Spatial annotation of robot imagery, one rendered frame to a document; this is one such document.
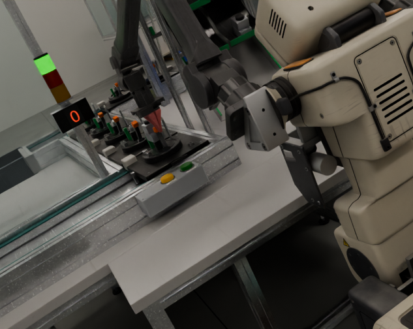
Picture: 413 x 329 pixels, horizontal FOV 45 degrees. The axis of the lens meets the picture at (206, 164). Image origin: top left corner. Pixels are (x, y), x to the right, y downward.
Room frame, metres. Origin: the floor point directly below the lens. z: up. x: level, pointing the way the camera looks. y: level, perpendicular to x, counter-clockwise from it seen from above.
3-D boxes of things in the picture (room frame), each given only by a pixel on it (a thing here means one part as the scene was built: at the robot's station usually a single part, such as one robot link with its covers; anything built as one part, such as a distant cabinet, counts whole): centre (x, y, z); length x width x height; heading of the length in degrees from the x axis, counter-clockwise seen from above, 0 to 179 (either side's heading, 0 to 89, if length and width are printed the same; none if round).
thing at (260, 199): (1.44, -0.05, 0.84); 0.90 x 0.70 x 0.03; 106
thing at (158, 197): (1.36, 0.12, 0.93); 0.21 x 0.07 x 0.06; 110
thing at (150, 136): (1.60, 0.12, 1.06); 0.08 x 0.04 x 0.07; 19
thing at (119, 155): (1.83, 0.20, 1.01); 0.24 x 0.24 x 0.13; 20
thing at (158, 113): (1.52, 0.10, 1.10); 0.07 x 0.07 x 0.09; 20
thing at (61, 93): (1.64, 0.33, 1.29); 0.05 x 0.05 x 0.05
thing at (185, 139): (1.59, 0.11, 0.96); 0.24 x 0.24 x 0.02; 20
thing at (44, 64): (1.64, 0.33, 1.39); 0.05 x 0.05 x 0.05
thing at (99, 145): (2.06, 0.28, 1.01); 0.24 x 0.24 x 0.13; 20
